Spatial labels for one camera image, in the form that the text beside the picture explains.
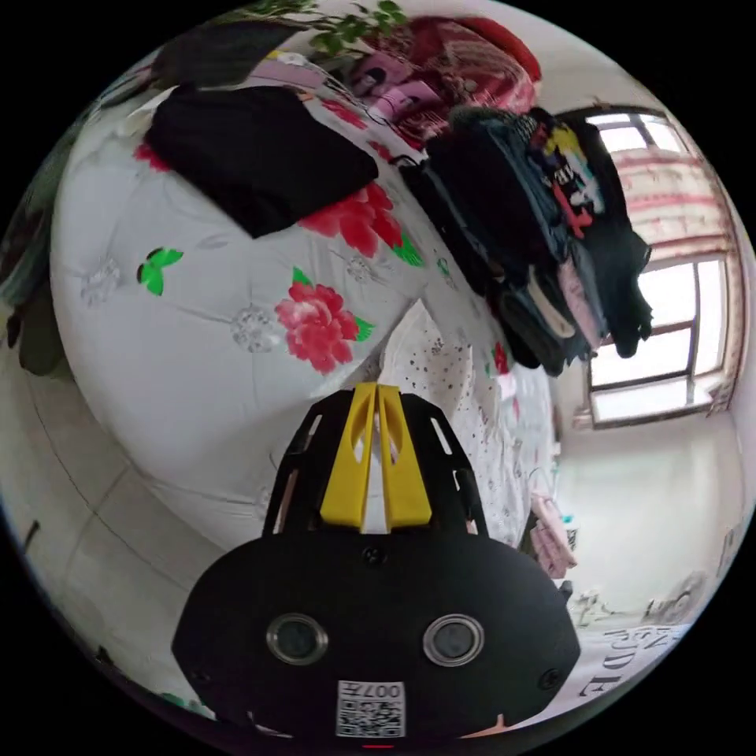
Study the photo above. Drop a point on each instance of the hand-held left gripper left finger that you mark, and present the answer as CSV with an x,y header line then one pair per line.
x,y
345,472

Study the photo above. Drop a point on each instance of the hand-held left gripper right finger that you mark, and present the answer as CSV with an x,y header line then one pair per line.
x,y
404,478

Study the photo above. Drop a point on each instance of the white dotted short sleeve shirt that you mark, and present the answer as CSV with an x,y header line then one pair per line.
x,y
428,354

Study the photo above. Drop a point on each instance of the bed with floral white quilt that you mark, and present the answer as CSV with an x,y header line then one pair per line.
x,y
195,354

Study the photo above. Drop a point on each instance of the pile of clothes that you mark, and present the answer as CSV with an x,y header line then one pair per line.
x,y
520,236

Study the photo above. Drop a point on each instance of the window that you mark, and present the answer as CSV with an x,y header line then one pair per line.
x,y
667,331

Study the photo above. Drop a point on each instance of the black folded garment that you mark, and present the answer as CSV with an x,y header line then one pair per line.
x,y
260,156

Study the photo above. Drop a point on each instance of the red patterned rolled blanket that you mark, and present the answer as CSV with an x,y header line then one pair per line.
x,y
472,65

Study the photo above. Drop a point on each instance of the green leafy plant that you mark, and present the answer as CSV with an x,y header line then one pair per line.
x,y
354,26

